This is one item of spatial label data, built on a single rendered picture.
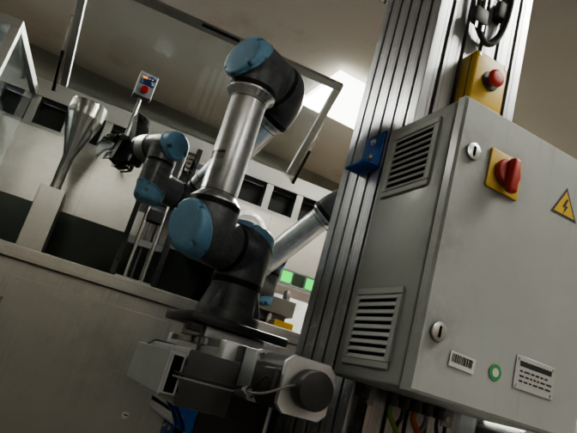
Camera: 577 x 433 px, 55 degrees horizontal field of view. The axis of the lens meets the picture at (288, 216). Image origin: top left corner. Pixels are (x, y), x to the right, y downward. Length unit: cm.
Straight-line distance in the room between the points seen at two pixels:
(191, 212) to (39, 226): 108
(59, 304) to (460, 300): 127
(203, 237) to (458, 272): 53
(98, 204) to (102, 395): 92
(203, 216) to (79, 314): 76
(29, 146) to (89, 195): 31
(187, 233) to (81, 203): 133
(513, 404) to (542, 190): 35
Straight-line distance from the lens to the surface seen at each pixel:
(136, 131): 161
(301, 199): 265
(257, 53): 131
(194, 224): 116
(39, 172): 250
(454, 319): 87
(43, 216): 219
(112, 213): 246
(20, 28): 211
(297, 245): 172
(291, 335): 190
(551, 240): 103
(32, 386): 183
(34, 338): 182
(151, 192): 143
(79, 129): 227
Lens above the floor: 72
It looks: 16 degrees up
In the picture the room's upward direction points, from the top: 16 degrees clockwise
